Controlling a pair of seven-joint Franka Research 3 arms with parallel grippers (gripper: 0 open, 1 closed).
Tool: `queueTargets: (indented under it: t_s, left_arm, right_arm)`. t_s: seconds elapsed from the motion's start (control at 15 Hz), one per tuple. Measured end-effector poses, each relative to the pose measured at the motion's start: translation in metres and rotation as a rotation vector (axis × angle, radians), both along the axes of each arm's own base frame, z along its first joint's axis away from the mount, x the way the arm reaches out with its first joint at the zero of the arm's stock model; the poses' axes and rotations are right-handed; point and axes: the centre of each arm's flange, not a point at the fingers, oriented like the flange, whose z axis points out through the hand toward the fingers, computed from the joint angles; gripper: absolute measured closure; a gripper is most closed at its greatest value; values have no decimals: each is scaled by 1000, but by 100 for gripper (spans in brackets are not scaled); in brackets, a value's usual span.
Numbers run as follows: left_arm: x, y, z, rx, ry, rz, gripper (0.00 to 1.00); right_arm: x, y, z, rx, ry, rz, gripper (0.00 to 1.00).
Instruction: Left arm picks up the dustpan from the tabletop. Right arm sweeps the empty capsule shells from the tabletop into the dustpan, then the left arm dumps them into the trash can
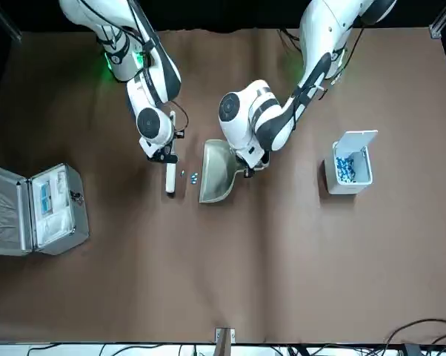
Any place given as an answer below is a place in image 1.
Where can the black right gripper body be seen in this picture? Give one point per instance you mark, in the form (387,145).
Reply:
(158,155)

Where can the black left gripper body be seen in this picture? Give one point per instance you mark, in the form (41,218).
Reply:
(265,159)

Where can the white brush with black bristles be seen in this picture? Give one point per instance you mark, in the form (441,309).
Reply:
(170,181)

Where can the pale plastic dustpan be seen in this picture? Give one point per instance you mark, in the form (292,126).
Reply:
(215,174)

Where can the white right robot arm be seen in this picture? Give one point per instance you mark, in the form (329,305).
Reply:
(152,66)

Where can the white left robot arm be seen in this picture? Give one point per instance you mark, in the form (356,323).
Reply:
(319,37)

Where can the white flip-lid trash can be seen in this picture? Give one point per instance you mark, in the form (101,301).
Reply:
(330,174)

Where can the heap of blue capsule shells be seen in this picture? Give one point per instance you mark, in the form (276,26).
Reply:
(345,170)

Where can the blue blister pack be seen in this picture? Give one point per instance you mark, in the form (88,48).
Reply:
(45,196)

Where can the aluminium carrying case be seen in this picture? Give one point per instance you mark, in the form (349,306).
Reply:
(12,211)

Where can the aluminium upright post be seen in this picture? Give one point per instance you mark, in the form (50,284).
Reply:
(225,341)

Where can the aluminium frame profile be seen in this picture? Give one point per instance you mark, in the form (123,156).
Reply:
(4,22)
(443,18)

